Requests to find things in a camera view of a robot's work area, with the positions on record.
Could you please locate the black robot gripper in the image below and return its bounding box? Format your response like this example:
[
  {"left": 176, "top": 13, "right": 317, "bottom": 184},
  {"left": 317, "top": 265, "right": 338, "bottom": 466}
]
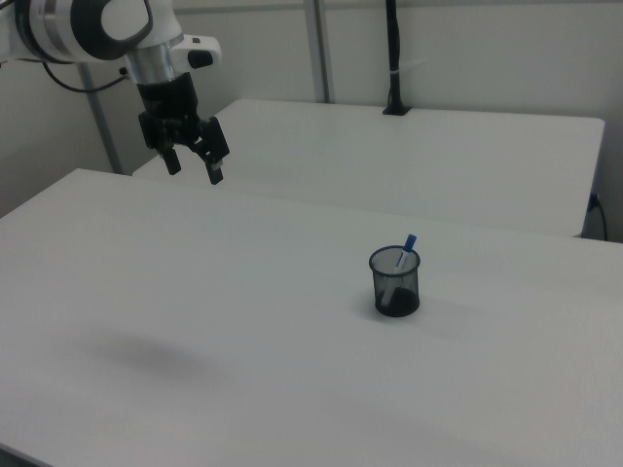
[{"left": 135, "top": 72, "right": 231, "bottom": 187}]

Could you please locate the blue and white marker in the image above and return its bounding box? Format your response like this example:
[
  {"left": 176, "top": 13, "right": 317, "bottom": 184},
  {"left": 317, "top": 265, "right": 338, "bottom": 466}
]
[{"left": 381, "top": 233, "right": 420, "bottom": 304}]

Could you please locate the black pole with white tie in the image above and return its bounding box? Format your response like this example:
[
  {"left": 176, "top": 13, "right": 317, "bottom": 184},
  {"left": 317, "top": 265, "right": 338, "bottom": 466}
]
[{"left": 382, "top": 0, "right": 413, "bottom": 117}]

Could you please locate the grey aluminium partition post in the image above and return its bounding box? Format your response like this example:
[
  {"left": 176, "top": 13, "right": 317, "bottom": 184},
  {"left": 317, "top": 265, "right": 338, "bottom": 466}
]
[
  {"left": 77, "top": 62, "right": 124, "bottom": 175},
  {"left": 305, "top": 0, "right": 339, "bottom": 105}
]

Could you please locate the black arm cable with connector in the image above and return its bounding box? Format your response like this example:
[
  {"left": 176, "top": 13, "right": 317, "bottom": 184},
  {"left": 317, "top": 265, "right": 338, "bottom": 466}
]
[{"left": 41, "top": 61, "right": 130, "bottom": 94}]

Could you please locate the black wire mesh pen cup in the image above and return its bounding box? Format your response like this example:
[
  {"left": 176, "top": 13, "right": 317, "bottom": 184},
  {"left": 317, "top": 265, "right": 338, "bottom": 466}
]
[{"left": 368, "top": 246, "right": 421, "bottom": 319}]

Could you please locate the black cable with blue plug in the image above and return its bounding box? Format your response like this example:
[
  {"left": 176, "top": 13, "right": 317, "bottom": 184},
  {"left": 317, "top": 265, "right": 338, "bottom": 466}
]
[{"left": 587, "top": 193, "right": 610, "bottom": 241}]

